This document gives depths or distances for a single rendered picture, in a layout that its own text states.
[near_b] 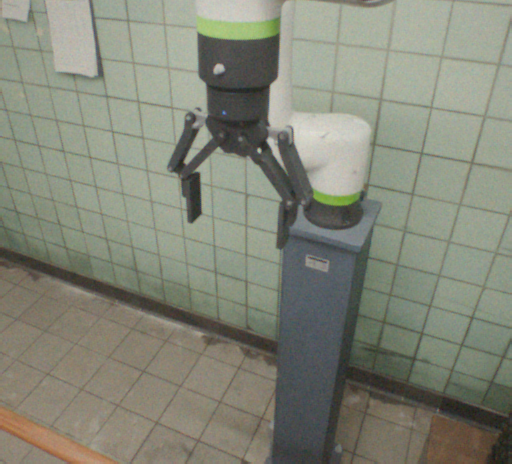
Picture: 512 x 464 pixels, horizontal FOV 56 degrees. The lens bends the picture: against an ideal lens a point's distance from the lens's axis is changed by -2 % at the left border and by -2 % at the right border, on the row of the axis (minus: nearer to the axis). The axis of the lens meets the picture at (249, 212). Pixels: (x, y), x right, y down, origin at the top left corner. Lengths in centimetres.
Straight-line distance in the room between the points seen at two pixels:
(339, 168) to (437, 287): 94
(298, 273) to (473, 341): 100
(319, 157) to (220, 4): 61
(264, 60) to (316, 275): 78
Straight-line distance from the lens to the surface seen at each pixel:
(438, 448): 158
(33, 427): 85
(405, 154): 164
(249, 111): 56
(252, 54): 53
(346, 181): 110
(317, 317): 133
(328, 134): 106
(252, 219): 196
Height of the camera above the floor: 187
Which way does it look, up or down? 34 degrees down
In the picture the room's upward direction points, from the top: straight up
